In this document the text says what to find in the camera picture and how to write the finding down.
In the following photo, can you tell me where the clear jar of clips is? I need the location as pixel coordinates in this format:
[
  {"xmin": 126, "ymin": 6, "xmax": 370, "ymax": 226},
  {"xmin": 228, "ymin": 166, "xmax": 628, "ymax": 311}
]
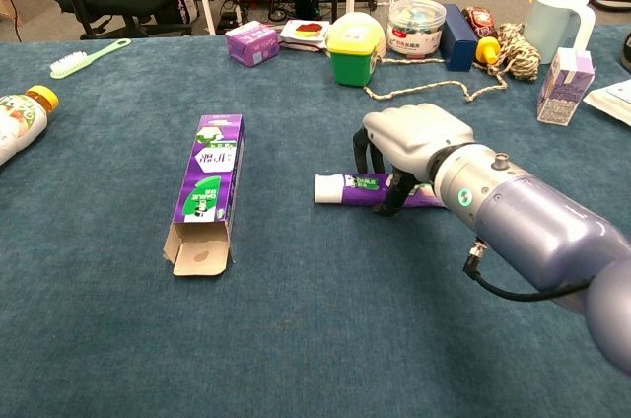
[{"xmin": 386, "ymin": 0, "xmax": 448, "ymax": 60}]

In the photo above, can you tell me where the drink bottle yellow cap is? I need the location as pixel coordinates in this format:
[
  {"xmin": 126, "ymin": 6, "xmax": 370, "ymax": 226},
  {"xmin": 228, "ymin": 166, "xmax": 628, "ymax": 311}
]
[{"xmin": 0, "ymin": 85, "xmax": 60, "ymax": 168}]

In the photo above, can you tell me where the white printed snack bag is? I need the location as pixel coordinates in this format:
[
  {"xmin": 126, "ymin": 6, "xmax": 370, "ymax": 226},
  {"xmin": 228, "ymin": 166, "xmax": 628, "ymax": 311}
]
[{"xmin": 583, "ymin": 78, "xmax": 631, "ymax": 127}]

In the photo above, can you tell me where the purple toothpaste carton box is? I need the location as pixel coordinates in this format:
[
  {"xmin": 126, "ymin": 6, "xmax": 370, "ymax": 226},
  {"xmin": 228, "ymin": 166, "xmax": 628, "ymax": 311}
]
[{"xmin": 163, "ymin": 113, "xmax": 246, "ymax": 277}]

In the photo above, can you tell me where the purple toothpaste tube white cap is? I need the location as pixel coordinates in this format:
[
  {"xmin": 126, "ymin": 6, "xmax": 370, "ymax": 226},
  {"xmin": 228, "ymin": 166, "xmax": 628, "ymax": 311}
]
[{"xmin": 314, "ymin": 172, "xmax": 450, "ymax": 210}]

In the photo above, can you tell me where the snack packet with red cake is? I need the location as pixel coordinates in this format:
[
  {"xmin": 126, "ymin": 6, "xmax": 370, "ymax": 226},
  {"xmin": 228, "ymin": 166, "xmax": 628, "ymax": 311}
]
[{"xmin": 279, "ymin": 18, "xmax": 331, "ymax": 52}]

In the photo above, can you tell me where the pale blue pitcher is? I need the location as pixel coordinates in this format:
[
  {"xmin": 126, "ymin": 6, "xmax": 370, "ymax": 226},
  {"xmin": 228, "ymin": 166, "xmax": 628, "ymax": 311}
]
[{"xmin": 523, "ymin": 0, "xmax": 596, "ymax": 64}]

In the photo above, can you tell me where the sauce bottle yellow nozzle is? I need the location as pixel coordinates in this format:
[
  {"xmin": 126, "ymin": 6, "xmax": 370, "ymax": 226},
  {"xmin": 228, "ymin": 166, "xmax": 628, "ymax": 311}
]
[{"xmin": 461, "ymin": 6, "xmax": 502, "ymax": 66}]

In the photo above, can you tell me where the light green scrub brush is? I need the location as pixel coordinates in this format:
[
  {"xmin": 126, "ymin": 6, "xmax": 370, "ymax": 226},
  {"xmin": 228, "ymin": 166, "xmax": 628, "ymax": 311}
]
[{"xmin": 49, "ymin": 37, "xmax": 133, "ymax": 80}]

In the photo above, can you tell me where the beige braided rope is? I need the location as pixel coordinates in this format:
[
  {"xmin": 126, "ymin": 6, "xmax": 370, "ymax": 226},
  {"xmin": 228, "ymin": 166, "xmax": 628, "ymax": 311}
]
[{"xmin": 363, "ymin": 22, "xmax": 542, "ymax": 104}]

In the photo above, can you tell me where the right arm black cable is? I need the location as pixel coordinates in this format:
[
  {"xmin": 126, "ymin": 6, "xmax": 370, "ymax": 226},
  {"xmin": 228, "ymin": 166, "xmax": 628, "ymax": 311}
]
[{"xmin": 462, "ymin": 238, "xmax": 593, "ymax": 302}]

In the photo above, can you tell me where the small purple tissue pack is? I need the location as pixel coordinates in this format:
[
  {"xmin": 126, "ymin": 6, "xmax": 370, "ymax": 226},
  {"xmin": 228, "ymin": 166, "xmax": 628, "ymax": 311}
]
[{"xmin": 225, "ymin": 20, "xmax": 281, "ymax": 68}]

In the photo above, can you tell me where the black box on floor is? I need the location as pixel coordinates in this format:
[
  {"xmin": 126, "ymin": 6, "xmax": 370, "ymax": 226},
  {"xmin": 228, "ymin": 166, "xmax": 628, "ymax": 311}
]
[{"xmin": 294, "ymin": 0, "xmax": 321, "ymax": 20}]

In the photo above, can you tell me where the purple white milk carton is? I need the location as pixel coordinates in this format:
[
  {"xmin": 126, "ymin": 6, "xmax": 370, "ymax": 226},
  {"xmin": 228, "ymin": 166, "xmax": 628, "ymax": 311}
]
[{"xmin": 536, "ymin": 47, "xmax": 596, "ymax": 127}]

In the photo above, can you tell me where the dark blue long box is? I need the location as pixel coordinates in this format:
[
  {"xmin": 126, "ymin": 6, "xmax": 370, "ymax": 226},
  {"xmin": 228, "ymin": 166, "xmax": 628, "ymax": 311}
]
[{"xmin": 438, "ymin": 3, "xmax": 479, "ymax": 73}]

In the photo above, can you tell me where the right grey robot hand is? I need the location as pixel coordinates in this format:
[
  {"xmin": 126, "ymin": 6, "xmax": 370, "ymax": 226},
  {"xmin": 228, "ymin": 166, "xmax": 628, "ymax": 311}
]
[{"xmin": 351, "ymin": 103, "xmax": 475, "ymax": 218}]

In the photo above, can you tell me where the green yellow lidded container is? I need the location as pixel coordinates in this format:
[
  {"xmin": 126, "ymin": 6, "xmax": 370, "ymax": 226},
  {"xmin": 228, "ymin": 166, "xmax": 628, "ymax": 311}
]
[{"xmin": 325, "ymin": 23, "xmax": 384, "ymax": 88}]

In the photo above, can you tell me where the blue felt table cover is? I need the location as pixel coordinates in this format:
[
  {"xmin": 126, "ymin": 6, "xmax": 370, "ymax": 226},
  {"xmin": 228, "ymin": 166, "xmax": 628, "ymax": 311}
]
[{"xmin": 0, "ymin": 26, "xmax": 631, "ymax": 418}]

